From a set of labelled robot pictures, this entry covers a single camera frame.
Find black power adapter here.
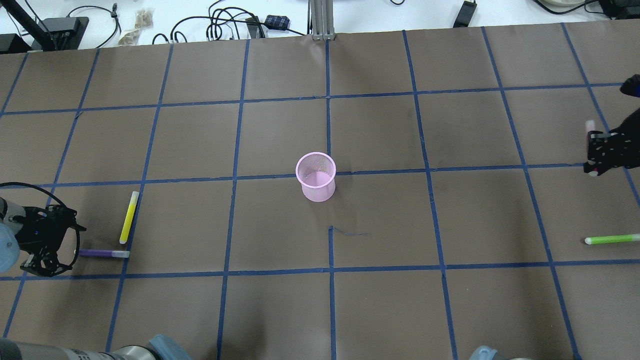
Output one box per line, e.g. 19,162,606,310
452,0,478,28

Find purple pen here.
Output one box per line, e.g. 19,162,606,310
74,248,130,259

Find blue checked pouch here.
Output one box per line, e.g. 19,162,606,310
263,14,291,31

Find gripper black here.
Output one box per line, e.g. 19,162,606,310
591,109,640,174
14,205,87,278

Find aluminium frame post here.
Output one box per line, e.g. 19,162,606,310
307,0,336,41

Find pink mesh cup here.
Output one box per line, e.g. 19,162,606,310
295,152,337,203

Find yellow pen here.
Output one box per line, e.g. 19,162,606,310
118,191,140,245

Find green pen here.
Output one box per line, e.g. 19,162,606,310
583,234,640,245

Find pink pen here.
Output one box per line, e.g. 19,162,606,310
583,120,599,177

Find black camera stand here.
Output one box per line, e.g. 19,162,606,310
0,0,90,51

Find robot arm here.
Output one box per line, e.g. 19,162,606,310
0,198,87,278

